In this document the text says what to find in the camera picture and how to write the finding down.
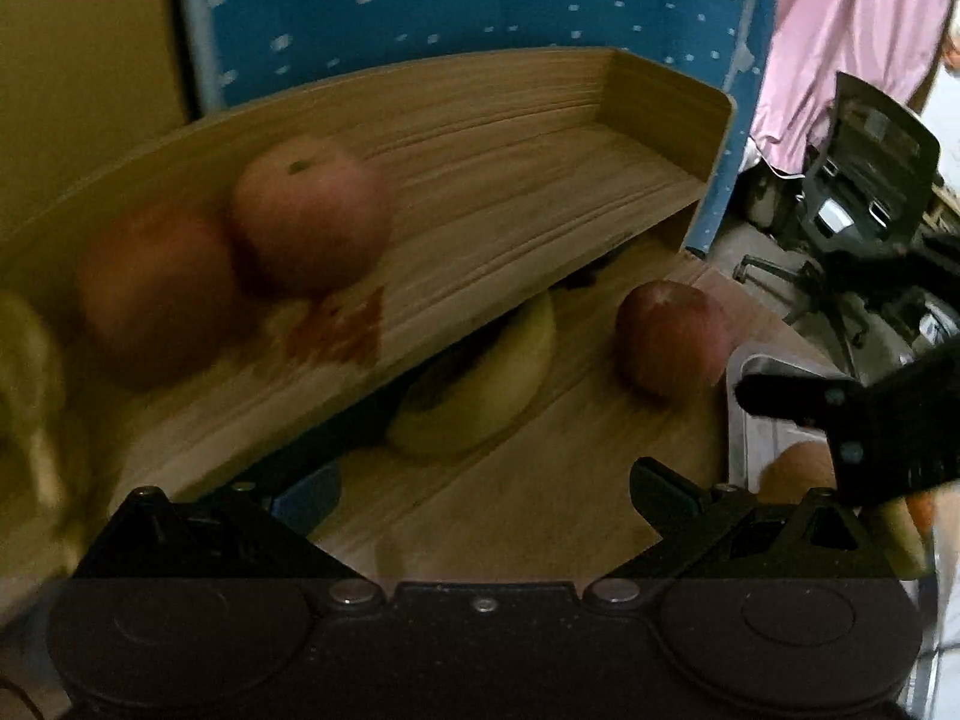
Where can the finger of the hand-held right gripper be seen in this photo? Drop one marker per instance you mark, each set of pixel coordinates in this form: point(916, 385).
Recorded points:
point(787, 396)

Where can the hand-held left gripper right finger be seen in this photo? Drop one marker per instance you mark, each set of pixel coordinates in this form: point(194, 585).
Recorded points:
point(652, 484)

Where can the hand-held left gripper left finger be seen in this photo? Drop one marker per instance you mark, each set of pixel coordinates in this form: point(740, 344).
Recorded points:
point(311, 493)

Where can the metal tray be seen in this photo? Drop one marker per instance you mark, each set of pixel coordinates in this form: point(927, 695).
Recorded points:
point(765, 436)

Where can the pink yellow apple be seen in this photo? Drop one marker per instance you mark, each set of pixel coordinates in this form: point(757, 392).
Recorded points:
point(795, 469)

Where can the orange tangerine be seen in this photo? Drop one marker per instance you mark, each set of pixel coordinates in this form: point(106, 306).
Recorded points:
point(925, 514)

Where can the yellow banana with brown tip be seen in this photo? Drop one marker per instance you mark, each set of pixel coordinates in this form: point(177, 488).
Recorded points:
point(900, 541)

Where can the red streaked apple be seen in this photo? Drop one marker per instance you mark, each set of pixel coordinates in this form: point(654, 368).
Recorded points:
point(671, 337)

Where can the dark red apple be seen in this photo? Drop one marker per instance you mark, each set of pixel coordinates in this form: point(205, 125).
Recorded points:
point(157, 292)

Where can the black office chair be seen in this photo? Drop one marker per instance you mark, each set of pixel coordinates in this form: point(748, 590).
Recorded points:
point(877, 157)

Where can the brown-spotted banana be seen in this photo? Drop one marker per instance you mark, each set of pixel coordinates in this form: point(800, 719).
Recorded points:
point(30, 367)

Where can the curved wooden desk shelf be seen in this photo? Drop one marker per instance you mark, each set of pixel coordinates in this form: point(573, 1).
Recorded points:
point(525, 165)

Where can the pink cloth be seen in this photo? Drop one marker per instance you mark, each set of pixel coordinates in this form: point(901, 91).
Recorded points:
point(847, 30)

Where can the brown cardboard panel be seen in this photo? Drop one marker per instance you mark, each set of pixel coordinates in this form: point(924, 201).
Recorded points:
point(75, 90)

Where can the blue white-dotted cloth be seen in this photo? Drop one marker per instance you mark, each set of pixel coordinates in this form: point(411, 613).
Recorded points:
point(450, 0)

